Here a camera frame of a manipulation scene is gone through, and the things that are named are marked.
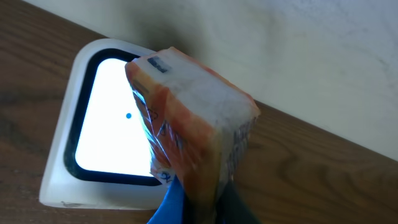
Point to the small orange snack packet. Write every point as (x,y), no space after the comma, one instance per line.
(196,121)

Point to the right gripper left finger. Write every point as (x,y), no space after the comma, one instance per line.
(171,208)

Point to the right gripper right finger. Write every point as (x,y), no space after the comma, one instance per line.
(230,208)

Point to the white barcode scanner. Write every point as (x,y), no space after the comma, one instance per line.
(100,157)

